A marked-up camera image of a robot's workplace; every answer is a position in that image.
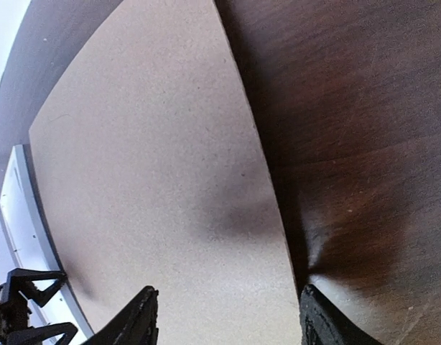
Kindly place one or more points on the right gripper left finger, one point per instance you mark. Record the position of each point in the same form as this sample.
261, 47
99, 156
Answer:
135, 324

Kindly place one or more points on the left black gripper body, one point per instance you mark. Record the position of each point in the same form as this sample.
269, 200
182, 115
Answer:
14, 311

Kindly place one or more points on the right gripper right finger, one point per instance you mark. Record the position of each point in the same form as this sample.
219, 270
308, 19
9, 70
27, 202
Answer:
323, 323

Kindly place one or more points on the white picture frame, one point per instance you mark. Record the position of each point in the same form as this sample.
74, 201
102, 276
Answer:
31, 248

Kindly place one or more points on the brown fibreboard backing board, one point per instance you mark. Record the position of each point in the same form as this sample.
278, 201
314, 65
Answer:
151, 172

